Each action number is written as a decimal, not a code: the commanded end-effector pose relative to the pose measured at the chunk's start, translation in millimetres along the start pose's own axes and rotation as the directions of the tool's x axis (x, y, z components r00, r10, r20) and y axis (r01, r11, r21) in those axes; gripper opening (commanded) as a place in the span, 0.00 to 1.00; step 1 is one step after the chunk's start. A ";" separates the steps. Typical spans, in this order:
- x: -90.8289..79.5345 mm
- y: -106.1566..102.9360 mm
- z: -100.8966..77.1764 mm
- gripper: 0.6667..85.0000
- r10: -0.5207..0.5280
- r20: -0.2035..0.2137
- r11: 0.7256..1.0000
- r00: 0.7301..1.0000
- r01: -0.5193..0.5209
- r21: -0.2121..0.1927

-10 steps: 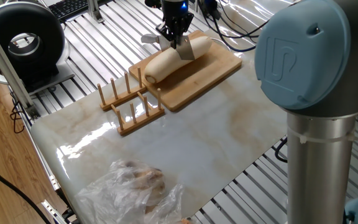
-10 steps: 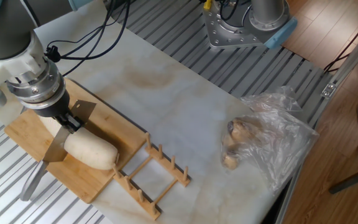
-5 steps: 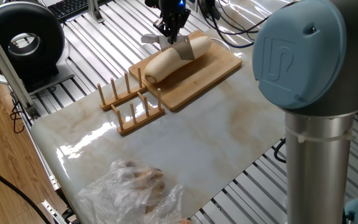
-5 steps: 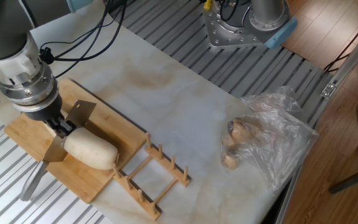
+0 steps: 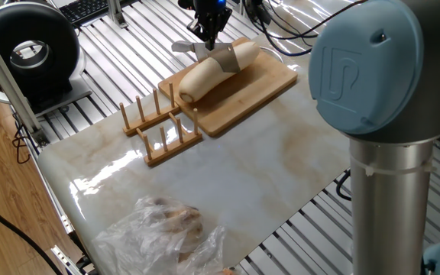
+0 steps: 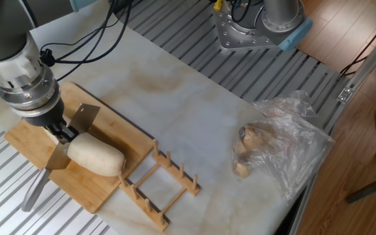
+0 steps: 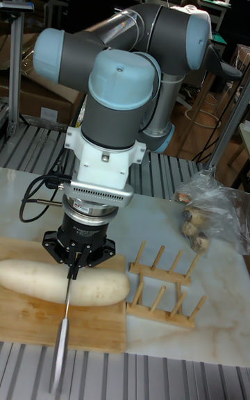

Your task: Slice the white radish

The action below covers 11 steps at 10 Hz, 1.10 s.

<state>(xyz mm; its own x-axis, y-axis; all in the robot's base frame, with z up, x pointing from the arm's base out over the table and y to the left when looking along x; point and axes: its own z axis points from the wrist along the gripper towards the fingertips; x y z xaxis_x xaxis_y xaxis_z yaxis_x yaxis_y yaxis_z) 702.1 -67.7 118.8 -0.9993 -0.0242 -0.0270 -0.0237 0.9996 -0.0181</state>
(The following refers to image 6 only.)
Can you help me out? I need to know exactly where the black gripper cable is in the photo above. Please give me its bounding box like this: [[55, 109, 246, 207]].
[[39, 0, 133, 82]]

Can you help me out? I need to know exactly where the brown mushroom with dark cap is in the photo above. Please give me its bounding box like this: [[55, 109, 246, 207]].
[[238, 123, 267, 151]]

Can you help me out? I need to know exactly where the marble pattern table mat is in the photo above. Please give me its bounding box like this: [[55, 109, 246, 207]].
[[0, 0, 306, 235]]

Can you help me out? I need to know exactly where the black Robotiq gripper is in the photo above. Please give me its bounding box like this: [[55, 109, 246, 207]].
[[23, 99, 80, 144]]

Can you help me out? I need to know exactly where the clear plastic bag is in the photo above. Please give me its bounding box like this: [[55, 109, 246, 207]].
[[232, 89, 336, 203]]

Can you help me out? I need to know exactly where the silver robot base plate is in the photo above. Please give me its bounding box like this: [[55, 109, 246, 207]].
[[212, 1, 285, 52]]

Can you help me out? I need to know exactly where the thin black floor cable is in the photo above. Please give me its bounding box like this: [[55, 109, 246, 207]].
[[339, 9, 376, 78]]

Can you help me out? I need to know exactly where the black furniture leg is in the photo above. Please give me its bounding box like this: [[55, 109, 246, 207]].
[[344, 169, 376, 205]]

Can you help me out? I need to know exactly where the aluminium frame post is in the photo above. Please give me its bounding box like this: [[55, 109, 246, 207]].
[[321, 19, 376, 134]]

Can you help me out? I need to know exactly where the wooden peg rack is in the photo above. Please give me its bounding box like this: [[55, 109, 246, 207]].
[[117, 138, 201, 232]]

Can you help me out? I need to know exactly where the steel cleaver knife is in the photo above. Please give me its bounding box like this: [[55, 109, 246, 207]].
[[21, 103, 101, 213]]

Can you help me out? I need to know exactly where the pale brown mushroom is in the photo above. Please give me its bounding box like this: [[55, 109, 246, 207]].
[[233, 161, 251, 180]]

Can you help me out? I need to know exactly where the wooden cutting board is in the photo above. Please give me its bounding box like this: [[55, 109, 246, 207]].
[[4, 81, 155, 215]]

